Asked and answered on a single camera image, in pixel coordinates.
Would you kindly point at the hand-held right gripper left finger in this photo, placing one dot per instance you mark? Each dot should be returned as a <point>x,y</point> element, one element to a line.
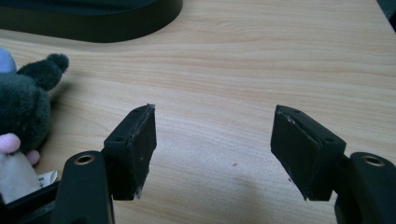
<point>134,155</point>

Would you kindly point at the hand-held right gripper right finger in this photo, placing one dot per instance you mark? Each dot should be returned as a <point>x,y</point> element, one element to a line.
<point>311,155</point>

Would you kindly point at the dark grey plush toy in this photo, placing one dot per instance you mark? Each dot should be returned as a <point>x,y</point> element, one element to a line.
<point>21,109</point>

